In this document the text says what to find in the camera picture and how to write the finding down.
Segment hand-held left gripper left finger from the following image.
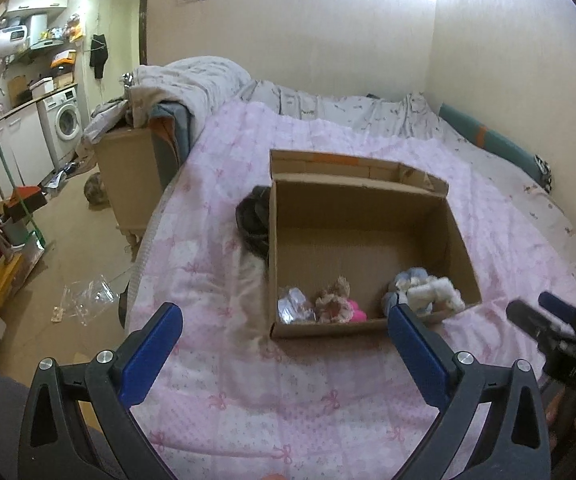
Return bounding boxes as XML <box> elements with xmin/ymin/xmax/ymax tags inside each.
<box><xmin>18</xmin><ymin>302</ymin><xmax>185</xmax><ymax>480</ymax></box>

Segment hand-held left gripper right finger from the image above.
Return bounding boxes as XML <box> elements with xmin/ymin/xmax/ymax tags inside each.
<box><xmin>387</xmin><ymin>304</ymin><xmax>551</xmax><ymax>480</ymax></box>

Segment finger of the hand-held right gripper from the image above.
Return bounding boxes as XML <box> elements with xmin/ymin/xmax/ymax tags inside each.
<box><xmin>506</xmin><ymin>300</ymin><xmax>568</xmax><ymax>346</ymax></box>
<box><xmin>539</xmin><ymin>291</ymin><xmax>576</xmax><ymax>334</ymax></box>

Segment white sock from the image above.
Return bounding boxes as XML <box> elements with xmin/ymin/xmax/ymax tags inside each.
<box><xmin>418</xmin><ymin>276</ymin><xmax>467</xmax><ymax>313</ymax></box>
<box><xmin>407</xmin><ymin>287</ymin><xmax>436</xmax><ymax>317</ymax></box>

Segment clear plastic bag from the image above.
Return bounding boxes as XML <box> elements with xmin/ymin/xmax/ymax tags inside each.
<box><xmin>277</xmin><ymin>286</ymin><xmax>319</xmax><ymax>323</ymax></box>

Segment brown cardboard box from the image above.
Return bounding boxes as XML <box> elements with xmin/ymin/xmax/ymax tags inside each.
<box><xmin>267</xmin><ymin>149</ymin><xmax>483</xmax><ymax>339</ymax></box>

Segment white and blue plush toy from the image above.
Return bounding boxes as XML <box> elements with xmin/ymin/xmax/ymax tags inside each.
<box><xmin>380</xmin><ymin>266</ymin><xmax>431</xmax><ymax>313</ymax></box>

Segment clear plastic bags on floor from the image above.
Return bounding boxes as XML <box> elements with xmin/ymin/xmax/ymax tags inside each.
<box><xmin>63</xmin><ymin>274</ymin><xmax>131</xmax><ymax>323</ymax></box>

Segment pink bow print blanket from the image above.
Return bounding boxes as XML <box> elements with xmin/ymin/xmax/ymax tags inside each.
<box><xmin>125</xmin><ymin>100</ymin><xmax>576</xmax><ymax>480</ymax></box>

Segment black white patterned cloth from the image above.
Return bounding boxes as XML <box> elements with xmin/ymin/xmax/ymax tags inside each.
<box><xmin>535</xmin><ymin>155</ymin><xmax>554</xmax><ymax>194</ymax></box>

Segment dark striped cloth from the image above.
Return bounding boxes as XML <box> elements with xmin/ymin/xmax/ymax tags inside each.
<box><xmin>235</xmin><ymin>185</ymin><xmax>273</xmax><ymax>261</ymax></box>

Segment wooden bedside cabinet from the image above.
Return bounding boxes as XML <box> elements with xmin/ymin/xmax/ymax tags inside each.
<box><xmin>93</xmin><ymin>125</ymin><xmax>166</xmax><ymax>248</ymax></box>

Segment round brown floor item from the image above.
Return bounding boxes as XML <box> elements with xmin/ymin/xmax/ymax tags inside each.
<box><xmin>83</xmin><ymin>172</ymin><xmax>111</xmax><ymax>206</ymax></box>

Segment teal bolster pillow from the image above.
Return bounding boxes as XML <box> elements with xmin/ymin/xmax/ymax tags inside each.
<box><xmin>439</xmin><ymin>102</ymin><xmax>551</xmax><ymax>181</ymax></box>

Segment orange dustpan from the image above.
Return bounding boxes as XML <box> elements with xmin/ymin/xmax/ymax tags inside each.
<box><xmin>0</xmin><ymin>185</ymin><xmax>49</xmax><ymax>223</ymax></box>

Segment grey folded cloth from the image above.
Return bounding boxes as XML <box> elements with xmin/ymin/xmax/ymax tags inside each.
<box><xmin>149</xmin><ymin>102</ymin><xmax>193</xmax><ymax>171</ymax></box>

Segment crumpled light cloth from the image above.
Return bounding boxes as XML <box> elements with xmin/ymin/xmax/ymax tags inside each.
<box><xmin>82</xmin><ymin>99</ymin><xmax>134</xmax><ymax>148</ymax></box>

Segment white kitchen cabinet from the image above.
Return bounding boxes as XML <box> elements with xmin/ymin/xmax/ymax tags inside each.
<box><xmin>0</xmin><ymin>105</ymin><xmax>55</xmax><ymax>201</ymax></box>

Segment white washing machine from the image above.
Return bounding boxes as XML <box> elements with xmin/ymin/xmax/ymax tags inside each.
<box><xmin>38</xmin><ymin>86</ymin><xmax>85</xmax><ymax>171</ymax></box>

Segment grey white floral duvet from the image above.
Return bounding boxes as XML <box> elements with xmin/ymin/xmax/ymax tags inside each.
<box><xmin>127</xmin><ymin>56</ymin><xmax>253</xmax><ymax>131</ymax></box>

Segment black hanging garment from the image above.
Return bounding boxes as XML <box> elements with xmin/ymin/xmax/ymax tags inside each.
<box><xmin>90</xmin><ymin>34</ymin><xmax>109</xmax><ymax>80</ymax></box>

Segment orange box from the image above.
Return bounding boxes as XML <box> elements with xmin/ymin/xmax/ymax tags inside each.
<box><xmin>50</xmin><ymin>50</ymin><xmax>78</xmax><ymax>73</ymax></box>

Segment white water heater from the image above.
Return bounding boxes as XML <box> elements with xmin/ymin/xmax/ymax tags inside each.
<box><xmin>0</xmin><ymin>17</ymin><xmax>31</xmax><ymax>63</ymax></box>

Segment green handled broom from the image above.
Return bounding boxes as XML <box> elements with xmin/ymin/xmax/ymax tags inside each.
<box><xmin>0</xmin><ymin>77</ymin><xmax>49</xmax><ymax>251</ymax></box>

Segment white upper wall cabinet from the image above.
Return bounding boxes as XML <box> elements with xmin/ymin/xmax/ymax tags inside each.
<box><xmin>5</xmin><ymin>0</ymin><xmax>71</xmax><ymax>13</ymax></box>

